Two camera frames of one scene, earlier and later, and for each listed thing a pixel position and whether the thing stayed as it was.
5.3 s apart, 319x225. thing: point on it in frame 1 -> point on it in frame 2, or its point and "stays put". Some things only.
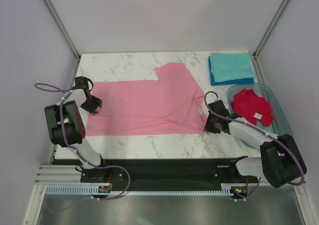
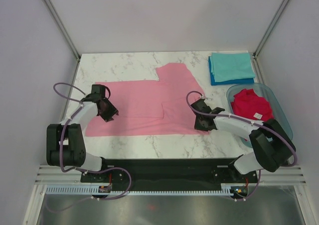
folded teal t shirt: x=231 y=66 stays put
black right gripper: x=207 y=126 -> x=198 y=127
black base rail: x=161 y=171 stays put
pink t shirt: x=171 y=106 stays put
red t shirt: x=250 y=106 stays put
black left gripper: x=97 y=103 -> x=107 y=117
